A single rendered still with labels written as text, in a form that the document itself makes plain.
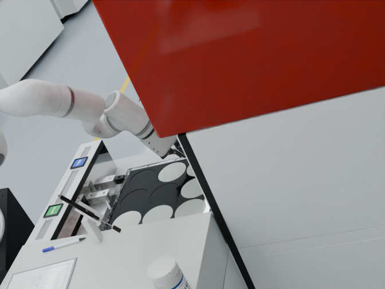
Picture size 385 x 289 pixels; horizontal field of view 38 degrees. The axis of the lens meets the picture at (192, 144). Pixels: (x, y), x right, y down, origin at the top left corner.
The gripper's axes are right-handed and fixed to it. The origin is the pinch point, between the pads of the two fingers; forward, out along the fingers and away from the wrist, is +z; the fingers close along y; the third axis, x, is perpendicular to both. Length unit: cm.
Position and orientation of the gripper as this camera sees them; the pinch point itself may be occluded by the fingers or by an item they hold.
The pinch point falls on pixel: (180, 152)
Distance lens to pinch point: 186.0
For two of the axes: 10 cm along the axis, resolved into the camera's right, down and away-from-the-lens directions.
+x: 4.4, 3.2, -8.4
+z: 6.7, 5.0, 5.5
